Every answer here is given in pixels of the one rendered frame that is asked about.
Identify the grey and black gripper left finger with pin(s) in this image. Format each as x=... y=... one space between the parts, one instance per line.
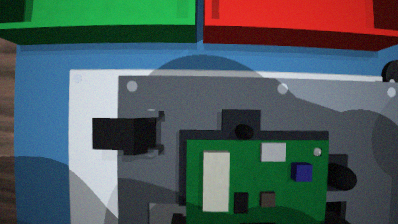
x=178 y=219

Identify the red bin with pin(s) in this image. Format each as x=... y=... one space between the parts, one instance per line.
x=257 y=24

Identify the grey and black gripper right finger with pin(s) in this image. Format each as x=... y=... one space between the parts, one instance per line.
x=332 y=218

